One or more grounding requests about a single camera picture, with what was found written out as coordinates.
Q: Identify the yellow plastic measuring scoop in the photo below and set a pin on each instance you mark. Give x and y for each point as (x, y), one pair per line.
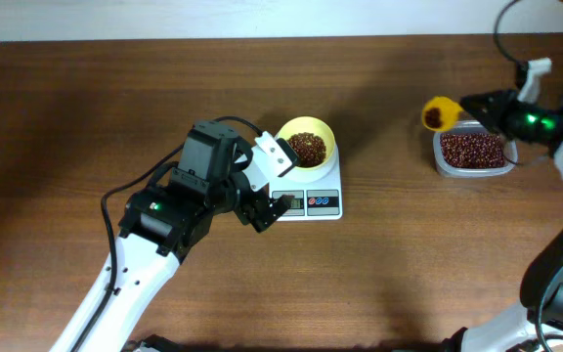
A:
(440, 114)

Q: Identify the red adzuki beans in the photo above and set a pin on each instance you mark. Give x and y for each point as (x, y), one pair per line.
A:
(472, 150)

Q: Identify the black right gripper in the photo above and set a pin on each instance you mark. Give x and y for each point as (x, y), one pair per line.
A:
(502, 103)

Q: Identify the red beans in bowl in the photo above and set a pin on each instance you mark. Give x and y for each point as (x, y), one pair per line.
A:
(310, 148)

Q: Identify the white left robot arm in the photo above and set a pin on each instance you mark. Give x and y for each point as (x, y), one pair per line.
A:
(146, 248)

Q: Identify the white digital kitchen scale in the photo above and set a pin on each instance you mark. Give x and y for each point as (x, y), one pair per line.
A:
(317, 192)

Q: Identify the clear plastic container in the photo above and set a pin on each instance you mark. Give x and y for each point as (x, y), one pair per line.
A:
(509, 152)

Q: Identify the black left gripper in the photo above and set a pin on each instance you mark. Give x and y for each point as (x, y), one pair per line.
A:
(251, 212)

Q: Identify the yellow plastic bowl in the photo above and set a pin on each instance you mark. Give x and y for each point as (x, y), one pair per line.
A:
(312, 125)

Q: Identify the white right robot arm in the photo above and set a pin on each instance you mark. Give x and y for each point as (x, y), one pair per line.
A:
(535, 323)

